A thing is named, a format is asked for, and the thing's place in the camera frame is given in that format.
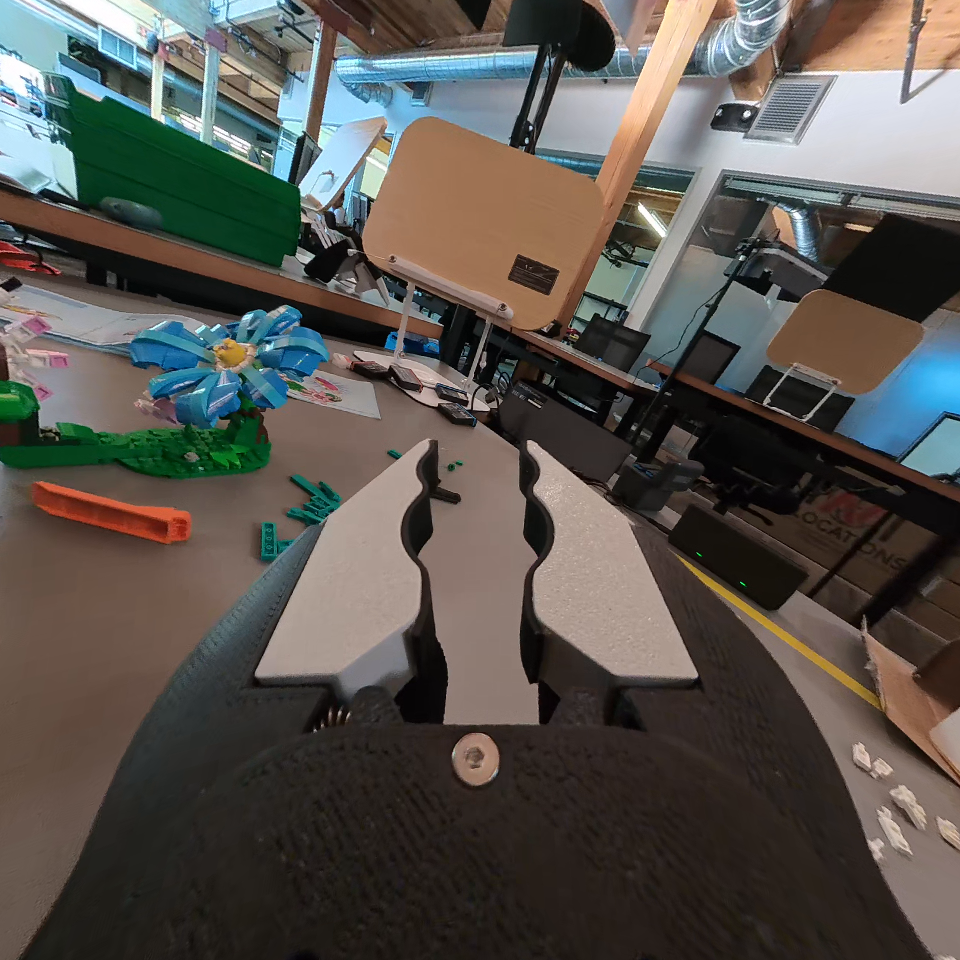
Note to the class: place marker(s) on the flower picture paper sheet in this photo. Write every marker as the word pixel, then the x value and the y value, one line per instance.
pixel 337 394

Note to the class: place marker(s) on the silver ventilation duct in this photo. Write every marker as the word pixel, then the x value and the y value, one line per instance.
pixel 465 67

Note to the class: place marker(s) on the orange brick separator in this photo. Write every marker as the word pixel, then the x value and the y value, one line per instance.
pixel 105 510

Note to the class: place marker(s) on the grey battery charger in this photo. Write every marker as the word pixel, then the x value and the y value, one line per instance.
pixel 652 484

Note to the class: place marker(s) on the blue lego flower model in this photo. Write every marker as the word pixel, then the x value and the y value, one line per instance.
pixel 202 375

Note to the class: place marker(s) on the black studio light stand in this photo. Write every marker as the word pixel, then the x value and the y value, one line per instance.
pixel 559 30

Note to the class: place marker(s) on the red plastic tool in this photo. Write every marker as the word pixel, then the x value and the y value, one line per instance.
pixel 22 259

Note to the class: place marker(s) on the large wooden book stand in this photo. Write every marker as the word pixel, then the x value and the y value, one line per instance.
pixel 480 217

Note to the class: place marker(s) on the grey wall vent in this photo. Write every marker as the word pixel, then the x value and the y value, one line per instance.
pixel 789 109

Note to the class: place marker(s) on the pink lego blossom branch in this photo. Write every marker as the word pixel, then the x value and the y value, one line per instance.
pixel 34 352

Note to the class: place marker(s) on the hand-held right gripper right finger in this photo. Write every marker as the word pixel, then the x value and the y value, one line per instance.
pixel 600 585

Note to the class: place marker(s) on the long wooden table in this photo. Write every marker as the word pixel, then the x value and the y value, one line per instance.
pixel 225 274

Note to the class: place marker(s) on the black lego piece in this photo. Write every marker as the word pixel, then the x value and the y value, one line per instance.
pixel 446 495

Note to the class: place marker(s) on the black box with green lights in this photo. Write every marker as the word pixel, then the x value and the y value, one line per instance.
pixel 735 555

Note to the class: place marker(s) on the colourful lego set box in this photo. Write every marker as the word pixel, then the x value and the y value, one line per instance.
pixel 907 697

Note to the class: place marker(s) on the wooden desk with black legs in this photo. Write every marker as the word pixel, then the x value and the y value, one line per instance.
pixel 787 420

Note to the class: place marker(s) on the black flag panel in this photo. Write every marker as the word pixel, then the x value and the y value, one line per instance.
pixel 900 266

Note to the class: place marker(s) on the grey rounded object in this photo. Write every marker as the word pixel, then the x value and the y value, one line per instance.
pixel 129 212

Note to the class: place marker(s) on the black flat case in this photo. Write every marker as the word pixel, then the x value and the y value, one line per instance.
pixel 562 431

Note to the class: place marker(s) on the black office chair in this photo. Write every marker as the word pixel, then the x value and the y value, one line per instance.
pixel 739 465

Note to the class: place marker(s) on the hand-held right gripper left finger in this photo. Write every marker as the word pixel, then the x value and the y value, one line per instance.
pixel 352 585

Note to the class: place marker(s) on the black and white folded object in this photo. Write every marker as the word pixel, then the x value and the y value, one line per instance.
pixel 341 266

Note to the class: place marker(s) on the black tripod with camera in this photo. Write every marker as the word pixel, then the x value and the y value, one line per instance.
pixel 720 322

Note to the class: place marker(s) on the lego instruction booklet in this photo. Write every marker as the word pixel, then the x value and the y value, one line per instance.
pixel 97 319

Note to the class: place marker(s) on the white board stand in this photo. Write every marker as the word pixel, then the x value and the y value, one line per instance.
pixel 349 161

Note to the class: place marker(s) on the large green plastic bin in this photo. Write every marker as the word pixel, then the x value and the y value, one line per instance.
pixel 187 187

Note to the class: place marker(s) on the small black battery pack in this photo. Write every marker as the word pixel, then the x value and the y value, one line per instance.
pixel 406 377
pixel 457 414
pixel 369 368
pixel 450 392

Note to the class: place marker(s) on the scatter of white lego pieces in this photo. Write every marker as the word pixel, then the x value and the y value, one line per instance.
pixel 904 810

